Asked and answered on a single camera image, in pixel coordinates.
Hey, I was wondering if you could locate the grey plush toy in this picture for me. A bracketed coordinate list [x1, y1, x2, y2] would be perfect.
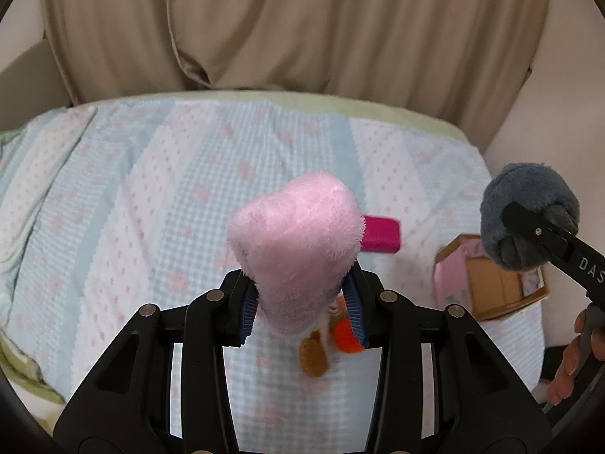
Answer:
[480, 163, 580, 272]

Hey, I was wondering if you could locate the orange plush carrot toy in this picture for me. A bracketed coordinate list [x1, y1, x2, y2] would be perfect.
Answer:
[330, 317, 365, 354]

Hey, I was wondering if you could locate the beige curtain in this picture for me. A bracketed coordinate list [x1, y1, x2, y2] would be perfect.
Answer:
[41, 0, 550, 149]

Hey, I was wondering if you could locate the pink cardboard box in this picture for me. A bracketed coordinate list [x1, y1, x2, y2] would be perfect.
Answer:
[433, 234, 549, 321]

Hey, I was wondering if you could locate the pink plush toy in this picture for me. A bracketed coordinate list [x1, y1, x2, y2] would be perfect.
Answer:
[226, 171, 365, 336]

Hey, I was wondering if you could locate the person's right hand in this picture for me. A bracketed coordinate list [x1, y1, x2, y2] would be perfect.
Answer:
[546, 311, 603, 406]

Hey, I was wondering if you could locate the brown and white plush toy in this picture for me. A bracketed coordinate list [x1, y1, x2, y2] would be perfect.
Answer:
[298, 295, 341, 378]

